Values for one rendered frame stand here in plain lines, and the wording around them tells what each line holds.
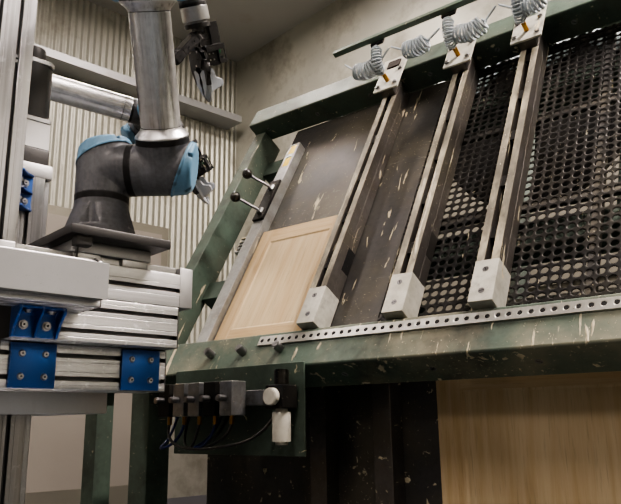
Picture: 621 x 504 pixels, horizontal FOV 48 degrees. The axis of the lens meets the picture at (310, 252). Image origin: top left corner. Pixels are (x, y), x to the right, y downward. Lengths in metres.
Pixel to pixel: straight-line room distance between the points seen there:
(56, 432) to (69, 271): 3.79
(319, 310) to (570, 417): 0.69
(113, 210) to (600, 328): 1.03
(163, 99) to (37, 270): 0.46
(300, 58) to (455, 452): 4.50
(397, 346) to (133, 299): 0.63
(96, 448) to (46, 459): 2.84
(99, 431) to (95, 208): 0.89
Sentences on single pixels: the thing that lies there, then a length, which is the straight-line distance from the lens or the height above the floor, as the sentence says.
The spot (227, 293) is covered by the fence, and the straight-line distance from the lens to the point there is 2.30.
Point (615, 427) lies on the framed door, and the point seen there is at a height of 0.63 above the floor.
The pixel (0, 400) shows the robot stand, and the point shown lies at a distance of 1.52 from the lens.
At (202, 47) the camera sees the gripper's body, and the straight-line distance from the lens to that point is 1.99.
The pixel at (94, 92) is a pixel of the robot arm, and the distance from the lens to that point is 2.17.
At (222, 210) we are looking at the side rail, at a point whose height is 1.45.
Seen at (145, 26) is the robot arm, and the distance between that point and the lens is 1.50.
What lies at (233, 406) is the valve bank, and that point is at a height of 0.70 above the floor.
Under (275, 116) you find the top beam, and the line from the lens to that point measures 2.93.
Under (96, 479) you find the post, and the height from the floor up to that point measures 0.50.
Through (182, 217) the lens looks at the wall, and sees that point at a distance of 5.79.
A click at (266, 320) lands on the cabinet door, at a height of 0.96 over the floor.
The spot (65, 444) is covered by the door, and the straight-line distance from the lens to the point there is 5.09.
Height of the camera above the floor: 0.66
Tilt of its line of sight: 14 degrees up
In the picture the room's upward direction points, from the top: 1 degrees counter-clockwise
